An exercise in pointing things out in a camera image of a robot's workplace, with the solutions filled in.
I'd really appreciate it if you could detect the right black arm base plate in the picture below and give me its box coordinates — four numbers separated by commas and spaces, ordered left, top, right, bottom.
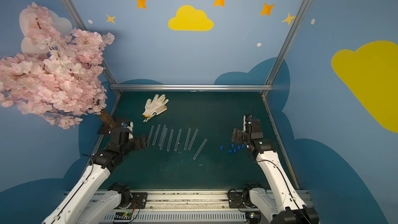
227, 189, 247, 209

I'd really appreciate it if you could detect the test tube vertical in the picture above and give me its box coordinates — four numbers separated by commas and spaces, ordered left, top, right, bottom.
158, 125, 167, 147

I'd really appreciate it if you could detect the white cotton work glove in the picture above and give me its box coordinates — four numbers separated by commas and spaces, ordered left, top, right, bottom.
142, 94, 169, 118

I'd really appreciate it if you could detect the aluminium frame post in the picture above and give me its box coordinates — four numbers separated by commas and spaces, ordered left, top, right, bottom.
61, 0, 122, 96
261, 0, 313, 100

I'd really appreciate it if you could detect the left small circuit board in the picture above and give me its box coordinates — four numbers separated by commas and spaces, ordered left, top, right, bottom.
112, 212, 134, 224

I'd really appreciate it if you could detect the right small circuit board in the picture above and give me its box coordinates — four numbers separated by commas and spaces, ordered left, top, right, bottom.
244, 212, 262, 224

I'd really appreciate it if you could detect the aluminium frame back bar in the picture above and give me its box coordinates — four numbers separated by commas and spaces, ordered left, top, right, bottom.
110, 84, 273, 91

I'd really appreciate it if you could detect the green handled small tool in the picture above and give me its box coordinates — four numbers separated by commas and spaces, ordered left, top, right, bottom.
143, 113, 158, 123

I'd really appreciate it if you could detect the pink cherry blossom tree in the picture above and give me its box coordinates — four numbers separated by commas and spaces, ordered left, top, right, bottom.
1, 3, 116, 129

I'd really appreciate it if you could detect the test tube diagonal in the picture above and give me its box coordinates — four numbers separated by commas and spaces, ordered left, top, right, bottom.
188, 129, 199, 150
184, 128, 191, 150

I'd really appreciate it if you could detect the small circuit board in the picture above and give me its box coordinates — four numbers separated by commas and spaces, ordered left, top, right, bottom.
244, 212, 262, 224
112, 212, 134, 224

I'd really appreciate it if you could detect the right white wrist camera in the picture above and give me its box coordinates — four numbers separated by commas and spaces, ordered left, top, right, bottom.
243, 114, 253, 133

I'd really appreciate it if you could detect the test tube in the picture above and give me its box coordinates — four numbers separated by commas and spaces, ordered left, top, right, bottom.
193, 139, 207, 160
152, 124, 161, 146
146, 125, 154, 147
159, 128, 168, 150
174, 129, 182, 151

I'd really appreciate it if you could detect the aluminium frame left post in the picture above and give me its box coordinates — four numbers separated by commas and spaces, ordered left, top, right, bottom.
61, 0, 122, 96

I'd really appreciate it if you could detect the black square tree base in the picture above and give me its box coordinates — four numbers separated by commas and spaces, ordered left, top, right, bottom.
97, 117, 129, 135

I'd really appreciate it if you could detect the test tube horizontal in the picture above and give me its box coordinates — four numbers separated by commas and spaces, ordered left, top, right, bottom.
167, 129, 174, 151

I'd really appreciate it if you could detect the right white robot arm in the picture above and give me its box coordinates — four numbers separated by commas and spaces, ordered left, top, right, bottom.
232, 114, 319, 224

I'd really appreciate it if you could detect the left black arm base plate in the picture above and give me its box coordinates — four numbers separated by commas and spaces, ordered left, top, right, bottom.
130, 192, 148, 209

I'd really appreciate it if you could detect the aluminium frame right post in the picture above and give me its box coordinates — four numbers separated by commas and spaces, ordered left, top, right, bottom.
261, 0, 313, 100

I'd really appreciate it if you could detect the aluminium mounting rail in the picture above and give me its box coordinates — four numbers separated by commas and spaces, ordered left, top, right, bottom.
49, 189, 321, 224

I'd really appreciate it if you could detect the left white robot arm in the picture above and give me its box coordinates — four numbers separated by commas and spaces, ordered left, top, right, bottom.
43, 122, 147, 224

